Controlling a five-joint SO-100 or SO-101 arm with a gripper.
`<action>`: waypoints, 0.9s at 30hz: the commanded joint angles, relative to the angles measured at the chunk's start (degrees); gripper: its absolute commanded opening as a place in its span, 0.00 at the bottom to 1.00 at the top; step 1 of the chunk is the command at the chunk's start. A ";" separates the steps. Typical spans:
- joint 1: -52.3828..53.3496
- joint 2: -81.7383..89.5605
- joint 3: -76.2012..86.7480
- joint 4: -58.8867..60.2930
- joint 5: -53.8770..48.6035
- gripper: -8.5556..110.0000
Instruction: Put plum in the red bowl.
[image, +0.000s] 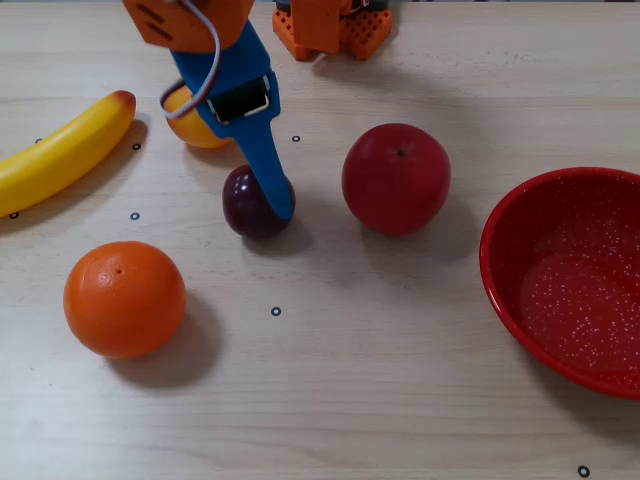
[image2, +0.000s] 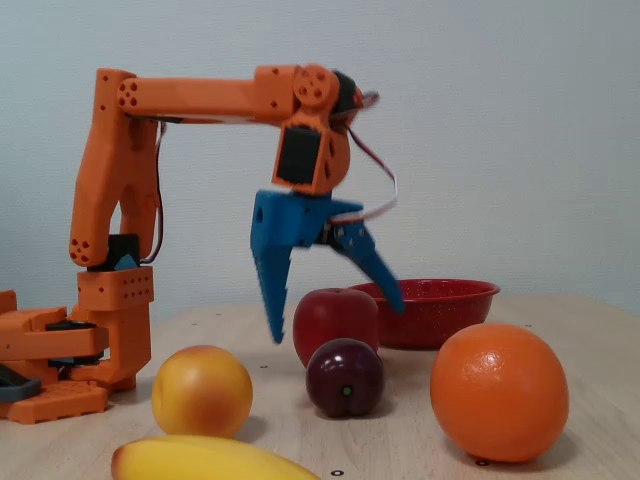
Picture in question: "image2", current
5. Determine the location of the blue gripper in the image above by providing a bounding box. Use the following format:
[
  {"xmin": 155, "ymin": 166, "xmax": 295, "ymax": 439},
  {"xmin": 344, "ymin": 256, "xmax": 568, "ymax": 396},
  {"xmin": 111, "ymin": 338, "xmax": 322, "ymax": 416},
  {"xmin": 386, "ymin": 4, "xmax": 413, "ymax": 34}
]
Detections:
[{"xmin": 249, "ymin": 188, "xmax": 407, "ymax": 345}]

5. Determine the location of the dark purple plum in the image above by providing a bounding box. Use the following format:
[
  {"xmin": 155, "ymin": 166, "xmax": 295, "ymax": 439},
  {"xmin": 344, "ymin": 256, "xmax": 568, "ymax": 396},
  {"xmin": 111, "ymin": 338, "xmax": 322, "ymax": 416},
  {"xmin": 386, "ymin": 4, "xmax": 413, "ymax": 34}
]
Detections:
[{"xmin": 305, "ymin": 337, "xmax": 386, "ymax": 419}]

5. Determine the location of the orange robot base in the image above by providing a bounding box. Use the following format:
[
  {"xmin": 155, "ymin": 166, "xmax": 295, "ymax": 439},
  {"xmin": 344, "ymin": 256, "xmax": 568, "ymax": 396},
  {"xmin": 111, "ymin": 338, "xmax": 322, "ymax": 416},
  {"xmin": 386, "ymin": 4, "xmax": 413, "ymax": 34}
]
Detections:
[{"xmin": 0, "ymin": 289, "xmax": 112, "ymax": 426}]

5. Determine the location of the red speckled bowl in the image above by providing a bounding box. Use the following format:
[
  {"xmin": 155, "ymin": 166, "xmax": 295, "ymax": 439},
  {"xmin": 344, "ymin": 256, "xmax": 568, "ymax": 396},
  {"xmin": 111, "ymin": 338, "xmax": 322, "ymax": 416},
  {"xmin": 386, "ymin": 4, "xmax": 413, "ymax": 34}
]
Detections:
[{"xmin": 347, "ymin": 278, "xmax": 502, "ymax": 350}]

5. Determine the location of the red apple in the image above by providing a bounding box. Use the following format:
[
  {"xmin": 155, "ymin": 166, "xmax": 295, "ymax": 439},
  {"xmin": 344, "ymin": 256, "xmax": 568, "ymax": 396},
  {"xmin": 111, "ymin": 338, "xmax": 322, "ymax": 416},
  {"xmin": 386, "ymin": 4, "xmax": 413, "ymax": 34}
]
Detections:
[{"xmin": 292, "ymin": 287, "xmax": 380, "ymax": 370}]

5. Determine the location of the yellow orange peach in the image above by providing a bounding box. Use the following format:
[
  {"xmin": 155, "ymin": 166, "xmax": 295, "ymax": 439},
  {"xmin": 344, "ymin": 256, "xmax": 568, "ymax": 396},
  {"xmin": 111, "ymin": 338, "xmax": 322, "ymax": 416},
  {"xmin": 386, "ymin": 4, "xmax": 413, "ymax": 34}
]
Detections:
[{"xmin": 151, "ymin": 344, "xmax": 254, "ymax": 440}]

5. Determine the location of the orange fruit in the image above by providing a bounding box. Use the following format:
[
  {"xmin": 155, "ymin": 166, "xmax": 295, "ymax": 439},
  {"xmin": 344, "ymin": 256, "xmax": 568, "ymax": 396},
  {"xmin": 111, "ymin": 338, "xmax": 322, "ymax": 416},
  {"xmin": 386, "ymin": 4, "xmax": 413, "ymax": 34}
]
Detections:
[{"xmin": 429, "ymin": 322, "xmax": 570, "ymax": 464}]

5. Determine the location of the yellow banana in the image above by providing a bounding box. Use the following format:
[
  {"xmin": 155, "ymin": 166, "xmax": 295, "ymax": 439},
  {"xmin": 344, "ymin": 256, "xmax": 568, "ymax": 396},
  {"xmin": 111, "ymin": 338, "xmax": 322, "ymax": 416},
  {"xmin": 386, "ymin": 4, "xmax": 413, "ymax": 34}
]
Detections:
[{"xmin": 110, "ymin": 434, "xmax": 321, "ymax": 480}]

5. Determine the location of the black table clamp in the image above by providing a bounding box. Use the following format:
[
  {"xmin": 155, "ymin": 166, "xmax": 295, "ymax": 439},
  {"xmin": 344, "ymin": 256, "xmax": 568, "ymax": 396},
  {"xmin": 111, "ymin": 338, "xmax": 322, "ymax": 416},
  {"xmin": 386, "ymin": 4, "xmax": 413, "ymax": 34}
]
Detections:
[{"xmin": 0, "ymin": 363, "xmax": 42, "ymax": 403}]

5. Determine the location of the red black arm cable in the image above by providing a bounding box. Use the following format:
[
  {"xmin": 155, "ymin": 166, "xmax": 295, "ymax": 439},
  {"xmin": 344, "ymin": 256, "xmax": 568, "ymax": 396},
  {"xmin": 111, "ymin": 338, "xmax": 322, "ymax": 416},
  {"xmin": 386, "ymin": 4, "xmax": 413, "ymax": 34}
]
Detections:
[{"xmin": 141, "ymin": 122, "xmax": 169, "ymax": 265}]

